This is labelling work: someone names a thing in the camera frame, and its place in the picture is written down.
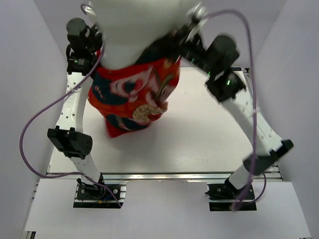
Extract aluminium table edge rail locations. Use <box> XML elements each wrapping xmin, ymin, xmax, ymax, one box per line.
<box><xmin>62</xmin><ymin>168</ymin><xmax>282</xmax><ymax>181</ymax></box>

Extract red patterned pillowcase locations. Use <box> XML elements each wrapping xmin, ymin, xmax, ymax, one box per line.
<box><xmin>88</xmin><ymin>34</ymin><xmax>181</xmax><ymax>138</ymax></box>

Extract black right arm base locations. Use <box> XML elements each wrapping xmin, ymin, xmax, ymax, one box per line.
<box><xmin>205</xmin><ymin>184</ymin><xmax>257</xmax><ymax>212</ymax></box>

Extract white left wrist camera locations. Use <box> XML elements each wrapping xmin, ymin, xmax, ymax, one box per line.
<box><xmin>81</xmin><ymin>1</ymin><xmax>96</xmax><ymax>21</ymax></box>

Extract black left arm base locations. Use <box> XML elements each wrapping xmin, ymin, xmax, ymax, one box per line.
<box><xmin>73</xmin><ymin>178</ymin><xmax>126</xmax><ymax>209</ymax></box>

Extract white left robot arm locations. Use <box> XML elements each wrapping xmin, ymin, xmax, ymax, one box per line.
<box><xmin>47</xmin><ymin>18</ymin><xmax>105</xmax><ymax>199</ymax></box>

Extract white pillow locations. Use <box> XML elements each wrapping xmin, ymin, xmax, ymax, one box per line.
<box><xmin>92</xmin><ymin>0</ymin><xmax>207</xmax><ymax>70</ymax></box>

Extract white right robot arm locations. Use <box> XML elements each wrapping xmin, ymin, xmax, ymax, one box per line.
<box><xmin>178</xmin><ymin>34</ymin><xmax>294</xmax><ymax>199</ymax></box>

